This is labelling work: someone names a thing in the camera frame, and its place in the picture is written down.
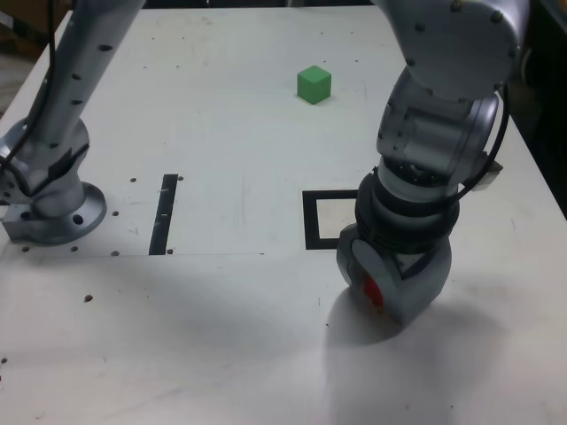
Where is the green cube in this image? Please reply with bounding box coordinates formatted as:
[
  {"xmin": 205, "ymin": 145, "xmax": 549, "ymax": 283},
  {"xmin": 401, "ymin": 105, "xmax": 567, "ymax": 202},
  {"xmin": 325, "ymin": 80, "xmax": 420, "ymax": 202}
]
[{"xmin": 296, "ymin": 65, "xmax": 333, "ymax": 106}]

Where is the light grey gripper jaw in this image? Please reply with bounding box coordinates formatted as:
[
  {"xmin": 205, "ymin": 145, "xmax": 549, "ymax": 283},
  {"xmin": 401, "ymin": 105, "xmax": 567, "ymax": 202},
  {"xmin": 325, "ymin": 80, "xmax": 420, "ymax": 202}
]
[{"xmin": 352, "ymin": 238, "xmax": 453, "ymax": 327}]

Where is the red cube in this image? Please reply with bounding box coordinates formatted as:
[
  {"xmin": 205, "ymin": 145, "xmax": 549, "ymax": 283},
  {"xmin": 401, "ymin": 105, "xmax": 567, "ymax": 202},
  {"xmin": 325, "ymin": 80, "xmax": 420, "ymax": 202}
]
[{"xmin": 362, "ymin": 276, "xmax": 384, "ymax": 309}]

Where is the small pale camera box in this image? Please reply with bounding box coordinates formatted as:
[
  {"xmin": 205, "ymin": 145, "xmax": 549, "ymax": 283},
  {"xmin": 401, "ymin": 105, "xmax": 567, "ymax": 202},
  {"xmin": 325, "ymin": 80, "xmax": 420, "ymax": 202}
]
[{"xmin": 473, "ymin": 152, "xmax": 505, "ymax": 192}]

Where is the black tape strip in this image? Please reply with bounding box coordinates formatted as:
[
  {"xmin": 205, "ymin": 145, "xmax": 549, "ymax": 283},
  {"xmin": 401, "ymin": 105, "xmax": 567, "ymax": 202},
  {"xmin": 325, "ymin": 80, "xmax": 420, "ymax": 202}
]
[{"xmin": 148, "ymin": 174, "xmax": 179, "ymax": 256}]

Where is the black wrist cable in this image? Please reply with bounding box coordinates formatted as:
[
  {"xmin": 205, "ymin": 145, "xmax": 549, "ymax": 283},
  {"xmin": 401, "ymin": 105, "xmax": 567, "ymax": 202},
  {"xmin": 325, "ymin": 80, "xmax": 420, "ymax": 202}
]
[{"xmin": 440, "ymin": 81, "xmax": 510, "ymax": 205}]

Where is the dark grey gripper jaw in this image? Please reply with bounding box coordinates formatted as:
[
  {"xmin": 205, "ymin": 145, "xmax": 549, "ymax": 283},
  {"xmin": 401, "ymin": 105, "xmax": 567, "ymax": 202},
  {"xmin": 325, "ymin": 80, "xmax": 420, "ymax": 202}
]
[{"xmin": 336, "ymin": 223, "xmax": 365, "ymax": 302}]

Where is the black base cable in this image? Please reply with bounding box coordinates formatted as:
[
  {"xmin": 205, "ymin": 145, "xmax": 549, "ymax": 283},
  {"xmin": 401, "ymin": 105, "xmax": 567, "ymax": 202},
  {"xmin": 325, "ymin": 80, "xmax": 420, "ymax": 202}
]
[{"xmin": 0, "ymin": 0, "xmax": 57, "ymax": 169}]

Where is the black tape square outline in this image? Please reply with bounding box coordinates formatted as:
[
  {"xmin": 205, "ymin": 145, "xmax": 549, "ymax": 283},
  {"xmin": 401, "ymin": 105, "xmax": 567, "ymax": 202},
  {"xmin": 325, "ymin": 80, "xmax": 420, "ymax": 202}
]
[{"xmin": 302, "ymin": 189, "xmax": 361, "ymax": 251}]

